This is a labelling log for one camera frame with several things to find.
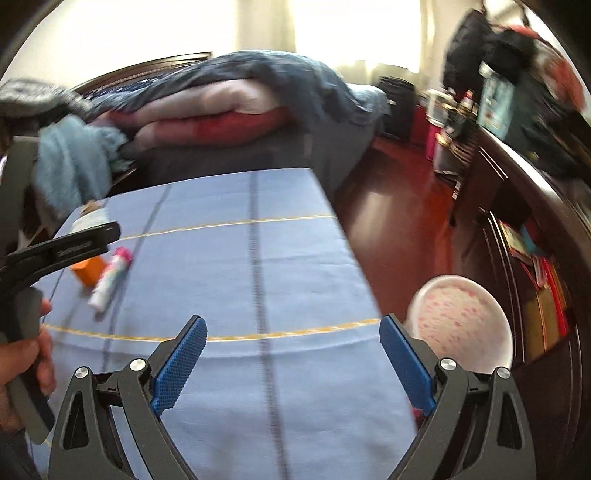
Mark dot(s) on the blue striped table cloth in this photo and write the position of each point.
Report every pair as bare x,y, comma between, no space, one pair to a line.
277,277

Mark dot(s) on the teal bag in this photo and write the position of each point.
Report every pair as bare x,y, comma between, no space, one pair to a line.
495,101

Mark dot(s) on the pink and white tube wrapper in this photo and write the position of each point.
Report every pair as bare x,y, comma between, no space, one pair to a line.
111,277

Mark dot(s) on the black suitcase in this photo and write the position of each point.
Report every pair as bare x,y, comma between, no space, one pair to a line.
397,106

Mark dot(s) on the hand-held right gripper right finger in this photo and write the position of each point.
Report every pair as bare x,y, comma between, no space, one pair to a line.
408,364

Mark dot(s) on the orange box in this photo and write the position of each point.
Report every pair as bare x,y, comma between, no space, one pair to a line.
90,271

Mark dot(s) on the dark wooden headboard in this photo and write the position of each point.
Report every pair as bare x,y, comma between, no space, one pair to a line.
138,64

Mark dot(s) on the blue fleece blanket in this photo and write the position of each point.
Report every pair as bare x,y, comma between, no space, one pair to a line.
69,161

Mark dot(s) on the white pink-speckled bowl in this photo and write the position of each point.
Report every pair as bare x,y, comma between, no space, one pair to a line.
461,318

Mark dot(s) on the sheer window curtain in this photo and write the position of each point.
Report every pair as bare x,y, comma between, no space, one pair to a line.
360,37

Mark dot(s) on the red quilt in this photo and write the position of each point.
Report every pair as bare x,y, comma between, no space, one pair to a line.
221,127

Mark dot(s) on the blue star pillow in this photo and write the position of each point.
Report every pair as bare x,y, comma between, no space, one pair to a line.
120,85

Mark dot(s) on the pink box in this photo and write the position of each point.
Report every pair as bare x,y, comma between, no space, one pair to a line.
433,136

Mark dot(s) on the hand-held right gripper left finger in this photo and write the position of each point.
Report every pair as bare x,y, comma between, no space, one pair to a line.
180,364

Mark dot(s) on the grey patterned blanket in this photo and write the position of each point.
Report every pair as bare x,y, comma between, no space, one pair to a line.
27,92

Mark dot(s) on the white plastic container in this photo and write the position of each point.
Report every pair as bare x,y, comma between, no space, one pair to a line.
441,104

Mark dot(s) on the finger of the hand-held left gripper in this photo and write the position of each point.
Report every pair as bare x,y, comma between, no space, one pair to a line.
69,247

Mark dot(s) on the blue duvet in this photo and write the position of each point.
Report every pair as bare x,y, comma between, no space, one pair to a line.
277,78

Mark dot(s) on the row of colourful books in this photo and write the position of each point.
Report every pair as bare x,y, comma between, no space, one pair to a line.
540,286

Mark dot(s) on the dark wooden cabinet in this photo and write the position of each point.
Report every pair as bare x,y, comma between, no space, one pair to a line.
498,194

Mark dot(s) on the pink quilt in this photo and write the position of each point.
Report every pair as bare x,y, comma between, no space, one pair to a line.
221,99

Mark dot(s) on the person's left hand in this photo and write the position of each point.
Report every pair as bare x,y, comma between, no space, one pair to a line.
44,364

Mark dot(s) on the black hanging clothes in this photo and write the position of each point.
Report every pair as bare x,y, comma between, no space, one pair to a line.
510,53

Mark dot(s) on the black hanging coat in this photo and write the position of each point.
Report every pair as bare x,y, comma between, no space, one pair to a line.
468,46

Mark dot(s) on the pile of black clothes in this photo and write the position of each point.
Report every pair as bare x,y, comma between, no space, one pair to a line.
549,134

